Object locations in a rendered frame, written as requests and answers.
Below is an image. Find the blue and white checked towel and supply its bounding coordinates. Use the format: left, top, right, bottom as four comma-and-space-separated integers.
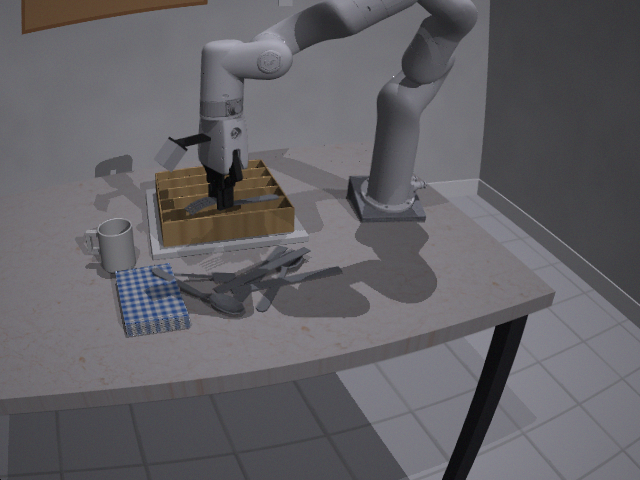
115, 263, 191, 336

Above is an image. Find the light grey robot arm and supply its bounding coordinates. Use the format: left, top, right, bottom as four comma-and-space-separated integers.
200, 0, 478, 213

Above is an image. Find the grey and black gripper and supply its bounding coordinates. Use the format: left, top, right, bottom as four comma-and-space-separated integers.
198, 111, 248, 211

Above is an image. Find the grey mug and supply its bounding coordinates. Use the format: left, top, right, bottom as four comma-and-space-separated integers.
86, 218, 136, 274

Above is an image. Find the wooden divided tray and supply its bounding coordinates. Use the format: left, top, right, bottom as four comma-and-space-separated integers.
155, 159, 295, 247

